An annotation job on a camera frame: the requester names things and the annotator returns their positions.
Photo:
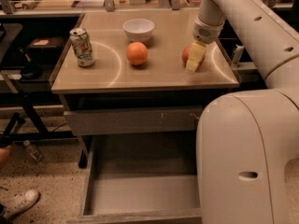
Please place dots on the closed top drawer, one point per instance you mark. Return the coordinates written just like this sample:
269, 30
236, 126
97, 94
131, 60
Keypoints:
133, 120

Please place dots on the open middle drawer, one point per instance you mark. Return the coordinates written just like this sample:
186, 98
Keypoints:
141, 178

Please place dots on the white handheld tool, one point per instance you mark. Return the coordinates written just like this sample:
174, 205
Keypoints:
236, 55

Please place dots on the black round object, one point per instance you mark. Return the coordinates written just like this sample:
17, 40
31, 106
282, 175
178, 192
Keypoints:
31, 70

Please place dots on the red apple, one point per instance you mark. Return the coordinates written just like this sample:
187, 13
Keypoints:
185, 56

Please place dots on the white bowl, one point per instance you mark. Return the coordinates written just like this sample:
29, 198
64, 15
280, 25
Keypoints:
138, 30

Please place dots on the black desk frame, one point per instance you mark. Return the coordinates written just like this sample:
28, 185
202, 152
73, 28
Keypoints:
9, 33

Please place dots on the plastic water bottle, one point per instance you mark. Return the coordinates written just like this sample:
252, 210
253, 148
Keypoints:
33, 151

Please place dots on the dark box with label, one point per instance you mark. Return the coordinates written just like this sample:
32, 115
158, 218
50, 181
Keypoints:
56, 42

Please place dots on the grey drawer cabinet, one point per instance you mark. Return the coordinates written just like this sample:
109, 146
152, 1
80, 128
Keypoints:
162, 81

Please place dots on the orange fruit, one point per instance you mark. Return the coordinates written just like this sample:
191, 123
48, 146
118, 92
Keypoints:
137, 53

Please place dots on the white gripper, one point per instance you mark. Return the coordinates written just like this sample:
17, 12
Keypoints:
206, 33

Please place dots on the white sneaker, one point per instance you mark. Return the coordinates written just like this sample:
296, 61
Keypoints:
20, 203

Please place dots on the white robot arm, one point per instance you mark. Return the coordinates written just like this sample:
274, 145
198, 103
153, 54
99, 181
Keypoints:
245, 139

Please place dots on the green soda can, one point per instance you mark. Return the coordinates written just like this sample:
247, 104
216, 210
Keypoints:
82, 47

